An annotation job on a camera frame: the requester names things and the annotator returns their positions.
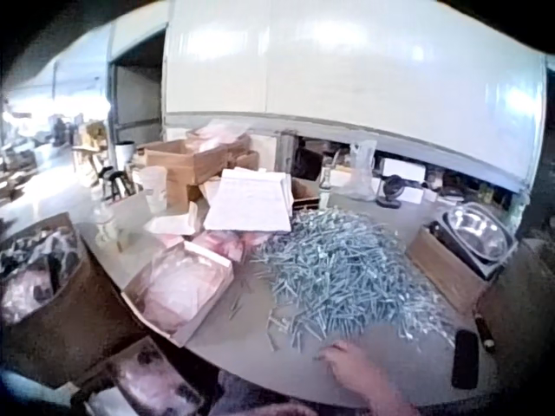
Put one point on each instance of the clear glass jar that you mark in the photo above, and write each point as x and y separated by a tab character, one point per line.
104	221

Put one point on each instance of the black stool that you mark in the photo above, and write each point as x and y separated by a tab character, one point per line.
115	184

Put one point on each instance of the white paper cup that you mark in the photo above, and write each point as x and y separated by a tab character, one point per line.
154	190

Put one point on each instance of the loose pink plastic bags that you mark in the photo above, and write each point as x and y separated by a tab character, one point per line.
225	245

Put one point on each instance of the clear plastic bag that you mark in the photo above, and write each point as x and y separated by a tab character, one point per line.
361	173

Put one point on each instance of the black marker pen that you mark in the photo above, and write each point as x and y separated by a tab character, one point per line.
485	331

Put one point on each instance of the glass bottle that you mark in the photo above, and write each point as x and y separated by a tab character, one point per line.
324	188

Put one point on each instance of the white box of pink bags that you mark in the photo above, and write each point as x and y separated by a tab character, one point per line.
178	294

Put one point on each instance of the small brown cardboard box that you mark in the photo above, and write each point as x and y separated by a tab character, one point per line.
304	193

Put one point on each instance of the steel bowl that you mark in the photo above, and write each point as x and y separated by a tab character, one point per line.
479	232

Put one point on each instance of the pile of silver screws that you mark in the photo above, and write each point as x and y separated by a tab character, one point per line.
347	277

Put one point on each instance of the open brown cardboard box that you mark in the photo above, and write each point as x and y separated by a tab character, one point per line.
186	162

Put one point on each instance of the black phone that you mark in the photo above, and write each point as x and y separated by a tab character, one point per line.
465	359

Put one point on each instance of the white folded paper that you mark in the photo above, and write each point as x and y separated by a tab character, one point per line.
171	225

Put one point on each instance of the white carton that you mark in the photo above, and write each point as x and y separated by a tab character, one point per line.
403	171

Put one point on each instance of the white paper stack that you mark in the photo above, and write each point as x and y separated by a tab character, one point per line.
249	201

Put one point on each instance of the person's right fingers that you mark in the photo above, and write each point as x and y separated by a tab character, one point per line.
336	353

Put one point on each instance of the cardboard box with pink bags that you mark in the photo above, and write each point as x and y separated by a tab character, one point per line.
221	136

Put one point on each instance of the brown bin of bags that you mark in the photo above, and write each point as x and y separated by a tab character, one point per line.
37	273

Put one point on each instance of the white bucket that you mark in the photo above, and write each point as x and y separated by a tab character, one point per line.
125	155

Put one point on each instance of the dark box of plastic bags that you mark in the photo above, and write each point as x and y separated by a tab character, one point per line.
143	381

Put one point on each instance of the flat brown cardboard box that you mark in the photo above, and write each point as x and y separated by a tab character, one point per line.
446	268

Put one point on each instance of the wooden table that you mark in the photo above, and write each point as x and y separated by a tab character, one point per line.
86	158

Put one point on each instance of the person's right hand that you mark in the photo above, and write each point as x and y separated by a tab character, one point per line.
353	368

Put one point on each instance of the black weighing scale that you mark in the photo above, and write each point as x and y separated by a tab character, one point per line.
481	264

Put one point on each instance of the small black fan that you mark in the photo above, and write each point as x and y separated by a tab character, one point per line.
391	190

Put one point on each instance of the person's legs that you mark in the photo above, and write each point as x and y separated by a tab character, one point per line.
260	396

